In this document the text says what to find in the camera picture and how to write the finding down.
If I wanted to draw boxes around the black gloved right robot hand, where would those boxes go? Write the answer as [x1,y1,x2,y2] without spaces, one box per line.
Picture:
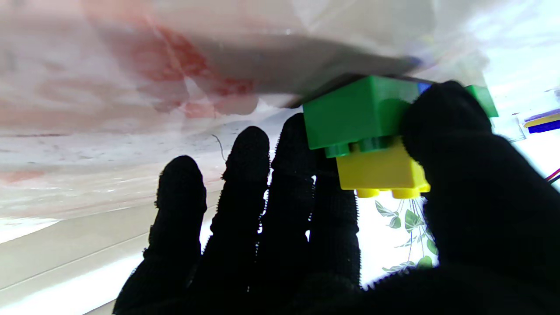
[113,81,560,315]

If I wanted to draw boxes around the yellow toy brick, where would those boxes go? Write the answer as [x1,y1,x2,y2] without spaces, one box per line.
[336,136,431,200]

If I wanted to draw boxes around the green toy brick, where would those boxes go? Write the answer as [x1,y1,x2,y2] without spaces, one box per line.
[464,84,499,119]
[303,75,421,159]

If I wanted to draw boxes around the sheer white curtain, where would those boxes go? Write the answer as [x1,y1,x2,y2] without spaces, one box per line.
[357,197,440,287]

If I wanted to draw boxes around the variegated leafy house plant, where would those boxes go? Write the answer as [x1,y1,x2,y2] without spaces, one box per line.
[375,198,439,274]

